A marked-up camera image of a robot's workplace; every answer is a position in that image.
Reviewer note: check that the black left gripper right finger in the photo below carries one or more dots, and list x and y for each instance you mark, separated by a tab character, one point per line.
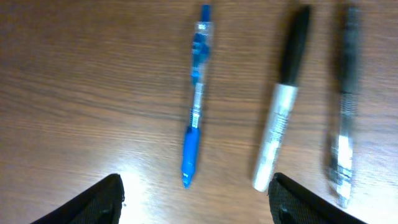
292	203

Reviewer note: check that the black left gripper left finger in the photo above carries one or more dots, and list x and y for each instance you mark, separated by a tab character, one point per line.
100	204

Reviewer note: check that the black clear gel pen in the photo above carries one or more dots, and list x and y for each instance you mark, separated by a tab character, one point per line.
342	142

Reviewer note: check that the black white Sharpie marker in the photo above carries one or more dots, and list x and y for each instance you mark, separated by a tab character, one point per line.
283	99

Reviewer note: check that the blue gel pen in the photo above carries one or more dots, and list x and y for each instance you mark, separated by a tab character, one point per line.
201	51

